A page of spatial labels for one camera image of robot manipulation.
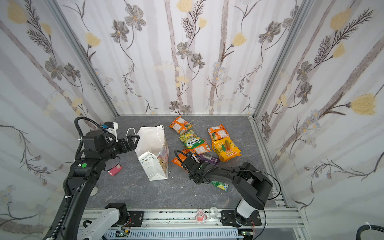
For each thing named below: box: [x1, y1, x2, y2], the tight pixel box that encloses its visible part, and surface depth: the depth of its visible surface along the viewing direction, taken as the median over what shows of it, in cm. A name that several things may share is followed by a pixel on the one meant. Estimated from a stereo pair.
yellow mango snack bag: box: [212, 137, 242, 162], surface depth 97 cm
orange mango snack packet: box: [169, 116, 194, 135], surface depth 113 cm
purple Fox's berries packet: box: [199, 153, 221, 165], surface depth 95 cm
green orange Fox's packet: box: [184, 138, 212, 155], surface depth 100 cm
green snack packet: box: [211, 181, 230, 192], surface depth 85 cm
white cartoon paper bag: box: [135, 125, 169, 182], surface depth 81 cm
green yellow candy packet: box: [178, 130, 201, 144], surface depth 106 cm
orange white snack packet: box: [207, 124, 231, 141], surface depth 109 cm
